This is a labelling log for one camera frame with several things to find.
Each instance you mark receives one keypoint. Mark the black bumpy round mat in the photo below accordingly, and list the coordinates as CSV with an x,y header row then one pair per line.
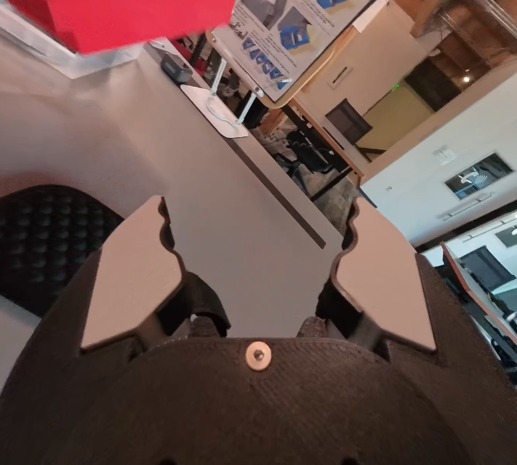
x,y
48,246

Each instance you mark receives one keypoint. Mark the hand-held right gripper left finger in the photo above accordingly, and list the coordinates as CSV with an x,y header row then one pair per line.
x,y
133,271

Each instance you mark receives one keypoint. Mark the instruction poster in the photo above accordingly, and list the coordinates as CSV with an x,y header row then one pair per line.
x,y
307,8

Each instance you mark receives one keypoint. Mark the dark grey small box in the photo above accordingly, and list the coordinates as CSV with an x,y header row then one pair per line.
x,y
175,68

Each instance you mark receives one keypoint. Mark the black office chair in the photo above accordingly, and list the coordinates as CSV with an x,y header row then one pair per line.
x,y
309,158
347,121

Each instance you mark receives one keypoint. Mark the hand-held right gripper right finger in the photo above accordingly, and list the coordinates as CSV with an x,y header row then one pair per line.
x,y
387,283

